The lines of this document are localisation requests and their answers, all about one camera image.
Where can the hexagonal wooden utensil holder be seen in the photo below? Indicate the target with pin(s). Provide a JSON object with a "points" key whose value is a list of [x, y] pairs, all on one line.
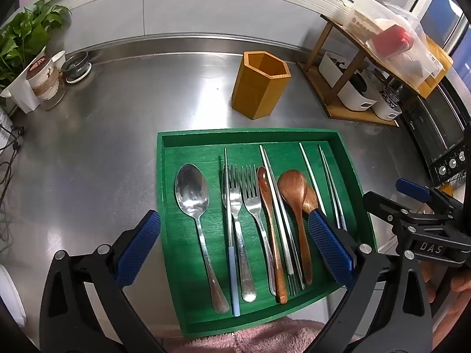
{"points": [[257, 92]]}

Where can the printed paper cup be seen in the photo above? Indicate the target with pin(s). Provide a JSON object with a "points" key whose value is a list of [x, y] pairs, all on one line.
{"points": [[42, 75]]}

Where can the metal fork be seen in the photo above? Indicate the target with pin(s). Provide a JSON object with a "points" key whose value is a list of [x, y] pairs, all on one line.
{"points": [[247, 283], [252, 198]]}

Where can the yellow envelope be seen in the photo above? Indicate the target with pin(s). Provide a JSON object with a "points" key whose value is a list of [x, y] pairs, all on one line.
{"points": [[438, 62]]}

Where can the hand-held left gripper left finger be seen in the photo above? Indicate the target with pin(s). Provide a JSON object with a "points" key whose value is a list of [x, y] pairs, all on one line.
{"points": [[140, 246]]}

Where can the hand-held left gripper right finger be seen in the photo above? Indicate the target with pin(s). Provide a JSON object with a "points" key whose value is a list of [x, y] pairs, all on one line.
{"points": [[331, 250]]}

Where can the red box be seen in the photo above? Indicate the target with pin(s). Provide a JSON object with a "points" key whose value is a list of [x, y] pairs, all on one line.
{"points": [[390, 40]]}

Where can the wooden shelf rack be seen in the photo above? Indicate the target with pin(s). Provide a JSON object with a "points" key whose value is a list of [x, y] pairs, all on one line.
{"points": [[353, 112]]}

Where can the large brown wooden spoon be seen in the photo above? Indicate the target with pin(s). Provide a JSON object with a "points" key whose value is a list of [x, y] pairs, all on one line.
{"points": [[292, 187]]}

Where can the black toaster oven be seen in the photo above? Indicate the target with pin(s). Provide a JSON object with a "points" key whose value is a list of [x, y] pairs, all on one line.
{"points": [[434, 128]]}

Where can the green wooden tray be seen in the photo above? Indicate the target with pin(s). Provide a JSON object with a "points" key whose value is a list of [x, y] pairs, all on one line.
{"points": [[191, 264]]}

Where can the clear plastic container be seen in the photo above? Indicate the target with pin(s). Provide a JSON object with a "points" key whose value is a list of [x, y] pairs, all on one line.
{"points": [[368, 11]]}

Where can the white storage bin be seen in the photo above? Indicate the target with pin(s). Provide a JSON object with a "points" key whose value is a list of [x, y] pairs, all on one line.
{"points": [[331, 70], [386, 112], [353, 97]]}

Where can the silver metal chopstick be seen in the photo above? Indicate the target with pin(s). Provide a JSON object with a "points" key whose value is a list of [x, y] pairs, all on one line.
{"points": [[343, 220], [337, 217], [310, 169]]}

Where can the green potted plant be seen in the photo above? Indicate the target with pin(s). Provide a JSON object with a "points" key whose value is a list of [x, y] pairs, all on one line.
{"points": [[22, 33]]}

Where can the small white cup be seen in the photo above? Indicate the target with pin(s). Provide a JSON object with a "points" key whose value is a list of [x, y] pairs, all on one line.
{"points": [[59, 60]]}

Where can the large metal spoon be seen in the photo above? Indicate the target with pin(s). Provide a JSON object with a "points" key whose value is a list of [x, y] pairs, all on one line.
{"points": [[191, 191]]}

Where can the pink fuzzy garment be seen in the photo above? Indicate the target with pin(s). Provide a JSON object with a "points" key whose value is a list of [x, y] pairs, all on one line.
{"points": [[257, 338]]}

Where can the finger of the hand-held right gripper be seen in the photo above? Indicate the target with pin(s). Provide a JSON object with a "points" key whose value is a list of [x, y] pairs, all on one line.
{"points": [[414, 189], [386, 207]]}

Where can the white plant pot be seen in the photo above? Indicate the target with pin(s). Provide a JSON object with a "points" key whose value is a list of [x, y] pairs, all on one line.
{"points": [[18, 92]]}

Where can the white-framed window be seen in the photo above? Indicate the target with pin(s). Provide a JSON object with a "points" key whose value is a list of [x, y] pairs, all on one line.
{"points": [[438, 14]]}

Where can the dark ceramic bowl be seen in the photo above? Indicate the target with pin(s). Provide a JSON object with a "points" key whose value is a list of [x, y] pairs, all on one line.
{"points": [[75, 66]]}

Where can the small dark wooden spoon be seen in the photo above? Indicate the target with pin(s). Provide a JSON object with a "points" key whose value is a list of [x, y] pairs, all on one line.
{"points": [[263, 180]]}

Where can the person's right hand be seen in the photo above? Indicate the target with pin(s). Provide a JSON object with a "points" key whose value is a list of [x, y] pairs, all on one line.
{"points": [[460, 285]]}

